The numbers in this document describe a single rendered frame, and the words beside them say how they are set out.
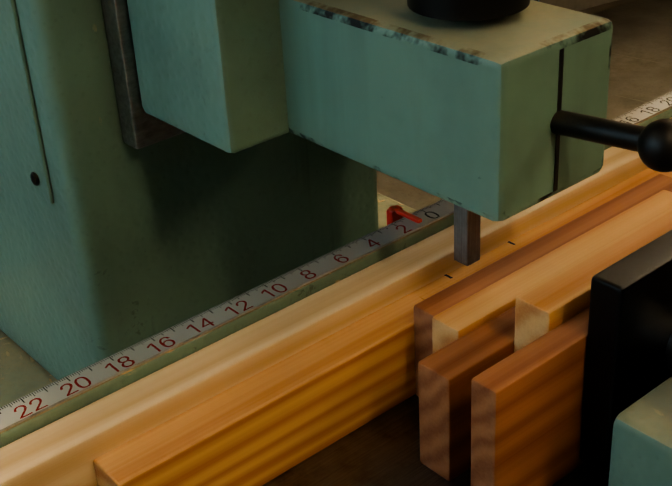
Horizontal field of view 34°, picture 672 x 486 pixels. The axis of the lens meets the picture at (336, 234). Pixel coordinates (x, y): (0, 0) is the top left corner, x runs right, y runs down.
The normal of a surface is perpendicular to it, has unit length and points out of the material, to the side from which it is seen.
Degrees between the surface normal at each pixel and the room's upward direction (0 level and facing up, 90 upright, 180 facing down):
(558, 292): 0
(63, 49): 90
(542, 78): 90
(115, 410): 0
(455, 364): 0
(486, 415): 90
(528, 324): 90
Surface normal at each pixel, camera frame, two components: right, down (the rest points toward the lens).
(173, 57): -0.76, 0.35
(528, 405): 0.65, 0.33
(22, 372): -0.05, -0.87
